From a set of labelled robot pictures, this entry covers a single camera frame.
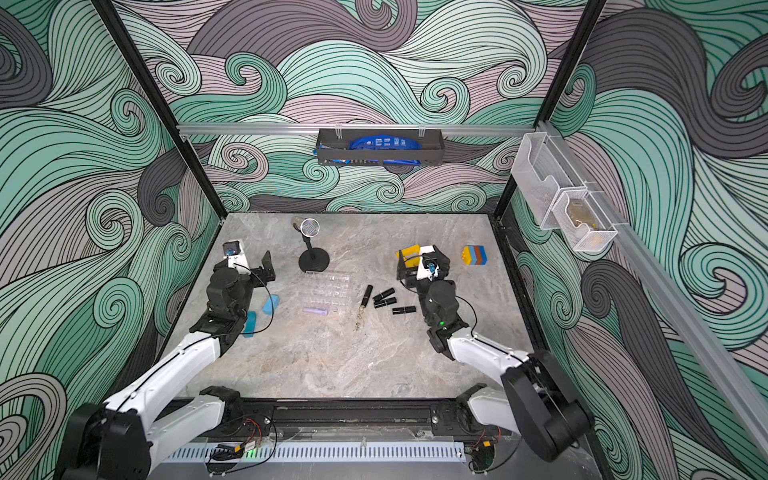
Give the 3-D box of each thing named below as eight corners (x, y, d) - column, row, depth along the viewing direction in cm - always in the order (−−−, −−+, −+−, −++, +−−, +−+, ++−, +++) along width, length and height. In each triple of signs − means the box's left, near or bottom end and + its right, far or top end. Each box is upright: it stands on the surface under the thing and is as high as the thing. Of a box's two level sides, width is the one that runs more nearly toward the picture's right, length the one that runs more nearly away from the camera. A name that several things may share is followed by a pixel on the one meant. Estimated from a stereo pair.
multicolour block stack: (463, 265, 107) (465, 260, 105) (459, 251, 112) (462, 245, 109) (485, 266, 107) (488, 260, 105) (481, 251, 112) (484, 245, 109)
